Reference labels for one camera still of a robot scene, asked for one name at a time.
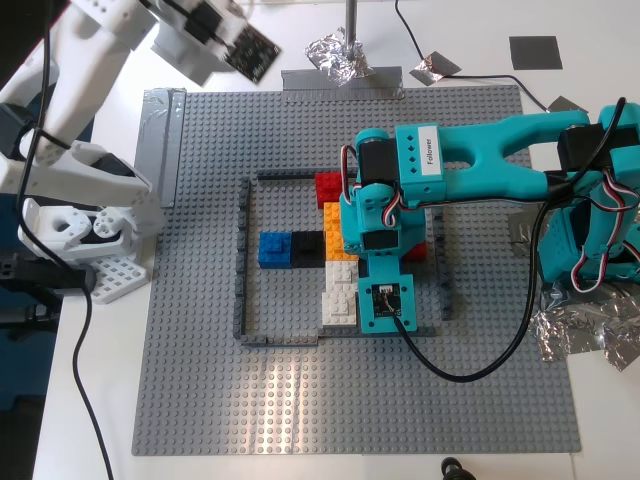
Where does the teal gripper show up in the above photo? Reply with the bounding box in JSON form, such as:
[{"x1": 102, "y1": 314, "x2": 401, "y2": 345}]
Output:
[{"x1": 339, "y1": 182, "x2": 427, "y2": 276}]

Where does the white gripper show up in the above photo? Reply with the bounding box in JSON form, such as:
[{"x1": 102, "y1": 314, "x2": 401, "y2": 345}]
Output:
[{"x1": 149, "y1": 0, "x2": 249, "y2": 86}]

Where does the red brick cube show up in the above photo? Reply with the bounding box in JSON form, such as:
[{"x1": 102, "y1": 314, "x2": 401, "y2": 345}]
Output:
[
  {"x1": 314, "y1": 171, "x2": 354, "y2": 210},
  {"x1": 401, "y1": 241, "x2": 431, "y2": 266}
]

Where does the orange brick cube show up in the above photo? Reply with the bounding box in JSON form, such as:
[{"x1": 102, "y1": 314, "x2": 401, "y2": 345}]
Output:
[
  {"x1": 323, "y1": 230, "x2": 362, "y2": 263},
  {"x1": 323, "y1": 201, "x2": 351, "y2": 235}
]

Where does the white brick cube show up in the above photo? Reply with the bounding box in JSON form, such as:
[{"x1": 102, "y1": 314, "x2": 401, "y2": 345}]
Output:
[
  {"x1": 324, "y1": 259, "x2": 362, "y2": 297},
  {"x1": 320, "y1": 291, "x2": 360, "y2": 330}
]

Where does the black brick cube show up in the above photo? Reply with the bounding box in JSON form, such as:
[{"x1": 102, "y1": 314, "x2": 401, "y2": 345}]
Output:
[{"x1": 291, "y1": 230, "x2": 327, "y2": 270}]

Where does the blue brick cube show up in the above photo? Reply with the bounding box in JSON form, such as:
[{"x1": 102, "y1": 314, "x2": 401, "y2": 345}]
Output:
[{"x1": 257, "y1": 231, "x2": 294, "y2": 270}]

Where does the white follower label sticker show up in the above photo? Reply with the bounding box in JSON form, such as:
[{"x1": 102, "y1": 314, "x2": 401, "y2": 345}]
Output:
[{"x1": 421, "y1": 124, "x2": 445, "y2": 177}]

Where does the long grey tape strip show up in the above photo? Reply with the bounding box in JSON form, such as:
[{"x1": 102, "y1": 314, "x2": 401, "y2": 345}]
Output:
[{"x1": 133, "y1": 87, "x2": 189, "y2": 210}]

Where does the crumpled aluminium foil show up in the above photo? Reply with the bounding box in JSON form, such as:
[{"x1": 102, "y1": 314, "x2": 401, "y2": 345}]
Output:
[{"x1": 303, "y1": 28, "x2": 377, "y2": 89}]

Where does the silver tape patch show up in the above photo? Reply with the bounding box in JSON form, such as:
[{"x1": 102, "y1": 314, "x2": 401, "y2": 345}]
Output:
[{"x1": 506, "y1": 207, "x2": 546, "y2": 257}]

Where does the crinkled silver tape piece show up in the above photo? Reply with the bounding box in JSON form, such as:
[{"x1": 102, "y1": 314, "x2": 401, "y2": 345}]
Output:
[{"x1": 408, "y1": 49, "x2": 462, "y2": 87}]

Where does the metal pole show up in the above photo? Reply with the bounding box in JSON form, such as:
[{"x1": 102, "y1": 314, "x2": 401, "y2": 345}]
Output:
[{"x1": 343, "y1": 0, "x2": 360, "y2": 51}]

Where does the grey studded baseplate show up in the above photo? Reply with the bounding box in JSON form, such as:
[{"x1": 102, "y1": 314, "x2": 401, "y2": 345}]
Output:
[{"x1": 130, "y1": 84, "x2": 584, "y2": 457}]

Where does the small silver tape piece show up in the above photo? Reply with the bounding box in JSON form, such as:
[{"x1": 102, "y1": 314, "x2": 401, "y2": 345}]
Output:
[{"x1": 546, "y1": 93, "x2": 590, "y2": 115}]

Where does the dark grey tape square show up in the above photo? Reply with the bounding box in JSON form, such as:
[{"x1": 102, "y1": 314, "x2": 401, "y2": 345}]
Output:
[{"x1": 508, "y1": 34, "x2": 563, "y2": 72}]

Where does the large aluminium foil sheet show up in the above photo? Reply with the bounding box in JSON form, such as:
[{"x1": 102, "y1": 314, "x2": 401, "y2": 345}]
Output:
[{"x1": 528, "y1": 279, "x2": 640, "y2": 374}]

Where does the black power connector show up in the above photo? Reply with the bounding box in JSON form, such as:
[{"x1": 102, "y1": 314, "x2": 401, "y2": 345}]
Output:
[{"x1": 0, "y1": 252, "x2": 97, "y2": 296}]

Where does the black clamp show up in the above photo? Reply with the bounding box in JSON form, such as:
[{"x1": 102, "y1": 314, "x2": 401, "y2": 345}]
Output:
[
  {"x1": 0, "y1": 299, "x2": 64, "y2": 344},
  {"x1": 440, "y1": 456, "x2": 484, "y2": 480}
]

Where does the white red servo wire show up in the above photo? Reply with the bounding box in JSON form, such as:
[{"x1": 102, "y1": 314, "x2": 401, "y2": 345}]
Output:
[
  {"x1": 569, "y1": 167, "x2": 640, "y2": 294},
  {"x1": 341, "y1": 143, "x2": 361, "y2": 201}
]

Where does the black camera circuit board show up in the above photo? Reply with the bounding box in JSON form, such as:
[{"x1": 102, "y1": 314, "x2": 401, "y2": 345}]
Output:
[{"x1": 223, "y1": 24, "x2": 282, "y2": 85}]

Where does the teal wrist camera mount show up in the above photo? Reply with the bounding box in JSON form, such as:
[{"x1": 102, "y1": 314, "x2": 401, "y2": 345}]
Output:
[{"x1": 356, "y1": 272, "x2": 417, "y2": 336}]

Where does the dark grey brick frame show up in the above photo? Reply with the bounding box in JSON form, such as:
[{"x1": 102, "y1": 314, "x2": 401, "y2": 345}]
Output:
[{"x1": 233, "y1": 168, "x2": 457, "y2": 350}]

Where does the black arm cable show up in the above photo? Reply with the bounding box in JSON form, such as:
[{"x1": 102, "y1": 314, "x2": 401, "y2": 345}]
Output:
[{"x1": 17, "y1": 0, "x2": 71, "y2": 211}]

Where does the black camera cable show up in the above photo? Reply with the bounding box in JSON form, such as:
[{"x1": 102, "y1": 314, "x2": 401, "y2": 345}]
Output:
[{"x1": 392, "y1": 97, "x2": 629, "y2": 385}]

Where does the black power cable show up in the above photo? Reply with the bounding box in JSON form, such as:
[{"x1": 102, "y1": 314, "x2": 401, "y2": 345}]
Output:
[{"x1": 72, "y1": 269, "x2": 114, "y2": 480}]

